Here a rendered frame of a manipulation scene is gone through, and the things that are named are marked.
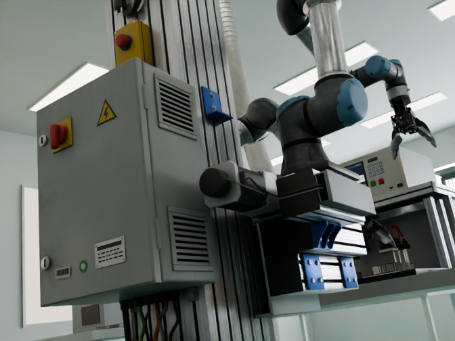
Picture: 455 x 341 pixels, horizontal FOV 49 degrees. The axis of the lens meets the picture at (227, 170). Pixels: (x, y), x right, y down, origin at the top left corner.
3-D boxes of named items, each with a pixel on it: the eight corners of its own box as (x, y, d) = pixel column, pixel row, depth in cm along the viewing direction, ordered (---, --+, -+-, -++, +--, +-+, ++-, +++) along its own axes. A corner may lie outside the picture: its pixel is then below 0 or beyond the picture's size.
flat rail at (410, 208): (429, 207, 198) (428, 199, 199) (302, 240, 237) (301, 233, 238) (430, 207, 199) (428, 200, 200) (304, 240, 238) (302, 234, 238)
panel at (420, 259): (464, 266, 201) (445, 195, 210) (326, 291, 242) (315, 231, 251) (465, 266, 202) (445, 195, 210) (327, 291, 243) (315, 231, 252)
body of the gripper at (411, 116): (393, 132, 173) (384, 100, 176) (400, 137, 180) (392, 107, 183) (415, 124, 169) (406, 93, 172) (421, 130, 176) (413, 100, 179)
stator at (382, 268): (394, 271, 189) (391, 262, 190) (368, 276, 196) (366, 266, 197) (408, 270, 196) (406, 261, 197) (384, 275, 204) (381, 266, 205)
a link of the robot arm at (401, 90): (390, 97, 185) (412, 88, 180) (393, 107, 183) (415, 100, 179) (383, 91, 179) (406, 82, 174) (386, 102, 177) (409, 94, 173)
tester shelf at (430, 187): (434, 191, 198) (430, 180, 200) (296, 229, 241) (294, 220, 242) (470, 201, 230) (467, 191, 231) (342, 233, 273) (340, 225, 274)
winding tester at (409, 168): (407, 189, 208) (396, 143, 215) (320, 214, 236) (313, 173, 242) (442, 197, 237) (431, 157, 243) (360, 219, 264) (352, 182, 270)
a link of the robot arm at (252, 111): (268, 80, 181) (359, 183, 172) (263, 95, 191) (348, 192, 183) (244, 97, 178) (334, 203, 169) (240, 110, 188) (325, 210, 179)
